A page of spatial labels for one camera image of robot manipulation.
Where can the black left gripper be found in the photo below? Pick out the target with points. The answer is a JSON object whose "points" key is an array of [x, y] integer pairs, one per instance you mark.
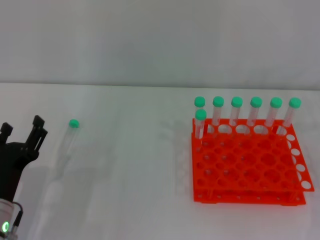
{"points": [[15, 162]]}

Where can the clear green-capped test tube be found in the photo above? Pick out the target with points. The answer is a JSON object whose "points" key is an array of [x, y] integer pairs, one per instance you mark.
{"points": [[275, 103], [200, 101], [294, 103], [256, 102], [200, 117], [74, 123], [218, 102], [236, 102]]}

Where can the orange test tube rack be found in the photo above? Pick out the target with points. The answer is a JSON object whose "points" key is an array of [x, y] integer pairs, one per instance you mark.
{"points": [[250, 162]]}

